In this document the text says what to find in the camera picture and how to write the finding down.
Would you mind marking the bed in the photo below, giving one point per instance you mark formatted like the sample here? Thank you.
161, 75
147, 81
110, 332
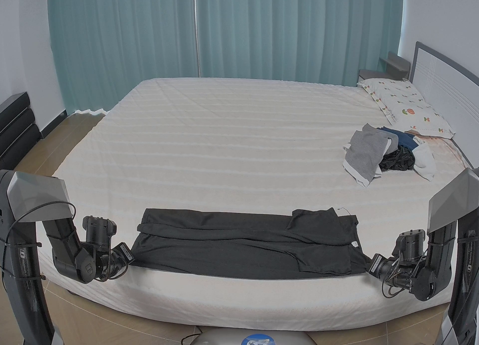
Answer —
224, 130

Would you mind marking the black chest of drawers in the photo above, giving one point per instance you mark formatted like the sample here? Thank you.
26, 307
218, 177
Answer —
15, 130

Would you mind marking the white printed pillow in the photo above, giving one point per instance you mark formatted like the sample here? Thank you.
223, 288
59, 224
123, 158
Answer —
406, 106

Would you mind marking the grey garment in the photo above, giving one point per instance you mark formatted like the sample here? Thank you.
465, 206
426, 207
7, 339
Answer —
366, 154

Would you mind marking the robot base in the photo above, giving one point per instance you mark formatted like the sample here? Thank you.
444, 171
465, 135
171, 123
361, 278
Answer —
254, 338

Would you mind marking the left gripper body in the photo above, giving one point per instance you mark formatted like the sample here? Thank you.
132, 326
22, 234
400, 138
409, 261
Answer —
125, 255

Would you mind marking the white garment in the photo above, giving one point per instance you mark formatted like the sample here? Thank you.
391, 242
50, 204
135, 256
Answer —
424, 162

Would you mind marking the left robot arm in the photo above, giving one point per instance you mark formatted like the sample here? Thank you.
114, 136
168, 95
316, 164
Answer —
33, 194

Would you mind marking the black T-shirt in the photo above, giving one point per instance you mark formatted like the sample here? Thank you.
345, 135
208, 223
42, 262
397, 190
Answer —
243, 242

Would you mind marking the grey bedside table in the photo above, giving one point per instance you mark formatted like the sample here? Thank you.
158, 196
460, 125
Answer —
387, 67

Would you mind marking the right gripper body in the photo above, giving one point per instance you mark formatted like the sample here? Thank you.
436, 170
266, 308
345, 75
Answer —
378, 267

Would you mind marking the dark blue garment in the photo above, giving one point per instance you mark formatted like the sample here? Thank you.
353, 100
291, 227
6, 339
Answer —
406, 141

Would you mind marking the blue-green curtain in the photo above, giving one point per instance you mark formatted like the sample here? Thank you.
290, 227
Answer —
299, 18
123, 29

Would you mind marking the black glossy garment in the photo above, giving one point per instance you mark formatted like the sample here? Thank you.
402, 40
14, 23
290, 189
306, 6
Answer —
398, 160

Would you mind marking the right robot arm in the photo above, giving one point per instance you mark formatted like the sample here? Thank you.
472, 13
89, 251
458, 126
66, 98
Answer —
449, 197

